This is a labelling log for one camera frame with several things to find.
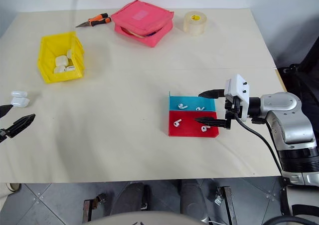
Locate rusty metal table bracket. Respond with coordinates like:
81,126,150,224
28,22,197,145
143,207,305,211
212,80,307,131
83,194,106,223
214,185,237,225

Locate clear tape roll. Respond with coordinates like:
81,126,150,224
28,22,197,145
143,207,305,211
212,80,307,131
183,10,208,36

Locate black backpack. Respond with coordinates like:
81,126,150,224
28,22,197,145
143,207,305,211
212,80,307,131
276,36,319,146

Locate thick black cable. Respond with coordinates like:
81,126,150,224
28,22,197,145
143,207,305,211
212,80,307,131
263,214,319,225

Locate pink fabric zip pouch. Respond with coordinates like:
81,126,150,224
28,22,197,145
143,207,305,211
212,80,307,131
110,0,174,47

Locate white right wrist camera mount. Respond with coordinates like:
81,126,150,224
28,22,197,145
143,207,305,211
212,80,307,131
223,73,250,123

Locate red and blue divided tray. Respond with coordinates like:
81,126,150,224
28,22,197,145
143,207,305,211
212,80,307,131
167,91,220,137

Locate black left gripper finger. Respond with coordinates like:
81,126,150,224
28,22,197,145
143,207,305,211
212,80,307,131
0,104,13,119
0,113,36,144

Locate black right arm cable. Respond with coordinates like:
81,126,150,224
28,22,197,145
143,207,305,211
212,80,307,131
234,116,292,216

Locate orange and black pliers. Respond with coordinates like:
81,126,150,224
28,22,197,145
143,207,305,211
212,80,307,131
75,12,112,28

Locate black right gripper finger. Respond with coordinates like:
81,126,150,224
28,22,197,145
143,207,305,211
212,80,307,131
193,117,231,130
198,88,226,99

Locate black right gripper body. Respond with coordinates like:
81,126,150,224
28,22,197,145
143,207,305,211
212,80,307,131
224,95,244,123

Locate yellow plastic bin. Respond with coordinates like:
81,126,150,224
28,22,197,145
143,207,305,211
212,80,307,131
37,31,85,84

